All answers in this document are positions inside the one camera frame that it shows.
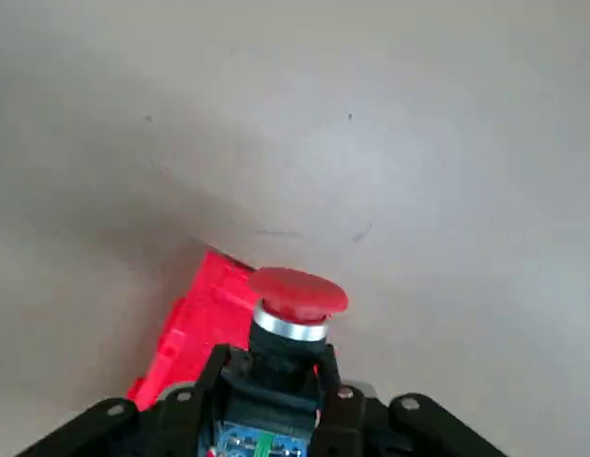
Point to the dark medicine bottle red cap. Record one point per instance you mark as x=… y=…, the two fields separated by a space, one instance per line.
x=285 y=343

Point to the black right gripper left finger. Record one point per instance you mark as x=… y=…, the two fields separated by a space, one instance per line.
x=181 y=409

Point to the red plastic storage box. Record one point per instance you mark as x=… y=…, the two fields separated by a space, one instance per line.
x=204 y=323

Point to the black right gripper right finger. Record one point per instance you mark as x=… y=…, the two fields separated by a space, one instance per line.
x=366 y=419

